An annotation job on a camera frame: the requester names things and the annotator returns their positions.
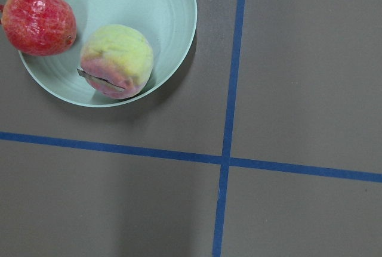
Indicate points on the peach fruit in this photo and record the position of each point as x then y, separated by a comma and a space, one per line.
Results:
117, 61

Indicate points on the red pomegranate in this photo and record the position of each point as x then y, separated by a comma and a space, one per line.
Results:
39, 27

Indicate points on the green plate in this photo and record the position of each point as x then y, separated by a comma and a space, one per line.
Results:
168, 25

